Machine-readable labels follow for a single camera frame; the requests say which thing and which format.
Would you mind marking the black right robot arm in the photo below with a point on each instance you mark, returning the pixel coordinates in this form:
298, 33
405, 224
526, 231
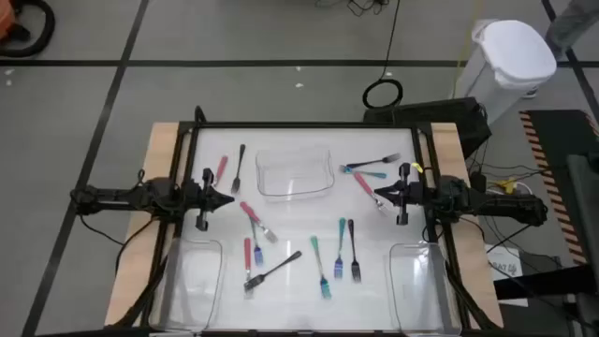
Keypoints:
491, 206

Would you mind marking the black fork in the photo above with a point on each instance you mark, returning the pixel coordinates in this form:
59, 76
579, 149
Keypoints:
352, 243
369, 162
239, 166
276, 269

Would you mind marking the orange vacuum cleaner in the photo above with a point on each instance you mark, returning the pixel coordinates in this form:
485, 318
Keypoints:
4, 16

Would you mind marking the clear plastic bin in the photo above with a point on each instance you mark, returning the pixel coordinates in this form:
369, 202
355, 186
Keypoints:
187, 290
295, 173
440, 304

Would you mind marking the white lidded trash can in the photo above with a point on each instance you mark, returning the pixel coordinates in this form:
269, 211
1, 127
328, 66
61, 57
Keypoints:
515, 51

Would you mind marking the white paper sheet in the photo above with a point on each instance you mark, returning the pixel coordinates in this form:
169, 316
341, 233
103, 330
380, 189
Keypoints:
503, 259

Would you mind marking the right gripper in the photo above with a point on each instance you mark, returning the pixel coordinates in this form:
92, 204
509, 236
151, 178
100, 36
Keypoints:
409, 194

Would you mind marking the person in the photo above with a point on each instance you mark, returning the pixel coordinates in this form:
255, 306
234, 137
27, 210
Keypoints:
573, 21

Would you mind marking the black metal beam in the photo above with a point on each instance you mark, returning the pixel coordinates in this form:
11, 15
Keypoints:
543, 282

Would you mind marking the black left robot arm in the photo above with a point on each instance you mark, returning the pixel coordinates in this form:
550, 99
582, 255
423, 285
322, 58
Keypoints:
121, 196

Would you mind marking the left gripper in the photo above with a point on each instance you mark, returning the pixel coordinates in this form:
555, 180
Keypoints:
199, 196

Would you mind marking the yellow plug connector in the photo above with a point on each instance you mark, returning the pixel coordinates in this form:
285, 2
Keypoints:
507, 186

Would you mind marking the black mat with striped edge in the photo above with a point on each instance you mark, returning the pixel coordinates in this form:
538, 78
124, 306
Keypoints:
571, 131

